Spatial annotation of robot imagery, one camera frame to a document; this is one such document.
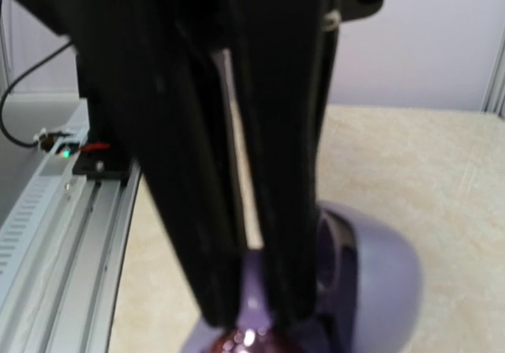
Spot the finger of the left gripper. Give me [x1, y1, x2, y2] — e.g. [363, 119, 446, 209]
[74, 16, 243, 328]
[226, 0, 339, 327]

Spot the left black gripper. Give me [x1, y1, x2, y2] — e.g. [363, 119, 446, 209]
[16, 0, 383, 103]

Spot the purple earbud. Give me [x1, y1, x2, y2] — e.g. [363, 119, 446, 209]
[215, 321, 293, 353]

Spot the blue-grey earbud charging case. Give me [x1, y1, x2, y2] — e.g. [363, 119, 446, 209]
[181, 201, 423, 352]

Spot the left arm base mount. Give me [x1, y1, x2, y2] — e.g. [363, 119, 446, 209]
[73, 55, 133, 184]

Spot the front aluminium rail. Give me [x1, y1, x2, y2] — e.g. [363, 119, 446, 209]
[0, 100, 143, 353]

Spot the left aluminium frame post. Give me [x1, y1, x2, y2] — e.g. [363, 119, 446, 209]
[479, 0, 505, 115]

